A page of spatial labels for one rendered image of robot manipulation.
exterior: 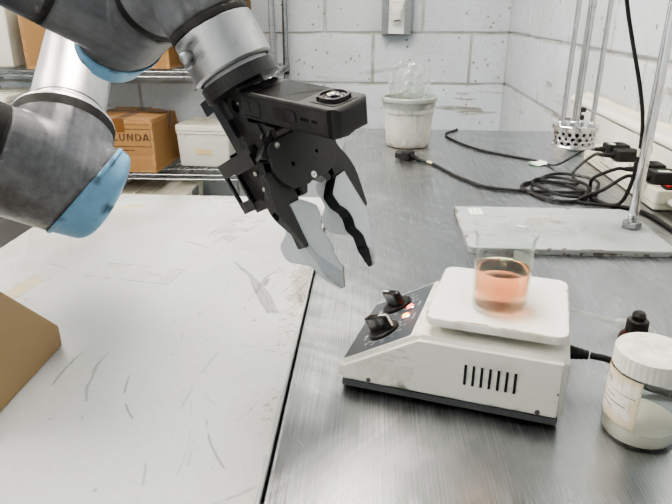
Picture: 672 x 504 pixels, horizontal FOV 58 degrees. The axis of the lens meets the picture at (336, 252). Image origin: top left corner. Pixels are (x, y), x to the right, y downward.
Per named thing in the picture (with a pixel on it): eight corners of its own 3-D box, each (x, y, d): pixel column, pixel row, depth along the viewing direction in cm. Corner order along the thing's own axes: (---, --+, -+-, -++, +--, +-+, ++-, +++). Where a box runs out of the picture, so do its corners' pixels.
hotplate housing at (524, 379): (337, 388, 58) (337, 313, 55) (374, 325, 69) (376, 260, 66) (587, 438, 51) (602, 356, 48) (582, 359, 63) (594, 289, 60)
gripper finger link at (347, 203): (358, 254, 64) (306, 183, 61) (395, 244, 59) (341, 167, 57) (341, 273, 62) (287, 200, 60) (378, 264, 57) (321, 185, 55)
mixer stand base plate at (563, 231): (468, 253, 90) (469, 246, 89) (452, 210, 108) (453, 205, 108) (677, 257, 88) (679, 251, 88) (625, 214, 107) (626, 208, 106)
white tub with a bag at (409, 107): (384, 138, 168) (386, 56, 160) (436, 140, 165) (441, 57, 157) (376, 149, 155) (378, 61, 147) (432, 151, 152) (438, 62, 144)
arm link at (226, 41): (264, -2, 53) (189, 23, 48) (290, 47, 54) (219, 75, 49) (226, 36, 59) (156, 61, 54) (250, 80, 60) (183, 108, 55)
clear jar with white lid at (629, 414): (649, 406, 55) (667, 329, 52) (691, 451, 50) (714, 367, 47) (586, 410, 55) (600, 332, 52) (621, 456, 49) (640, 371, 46)
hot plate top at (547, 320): (423, 325, 53) (423, 316, 53) (445, 272, 64) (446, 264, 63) (568, 348, 50) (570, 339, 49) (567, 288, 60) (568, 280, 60)
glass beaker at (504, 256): (476, 292, 58) (483, 212, 55) (534, 303, 56) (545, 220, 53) (458, 319, 53) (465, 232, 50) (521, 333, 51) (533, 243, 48)
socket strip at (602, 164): (652, 211, 108) (657, 187, 106) (582, 159, 145) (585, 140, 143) (684, 211, 108) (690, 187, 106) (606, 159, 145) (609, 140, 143)
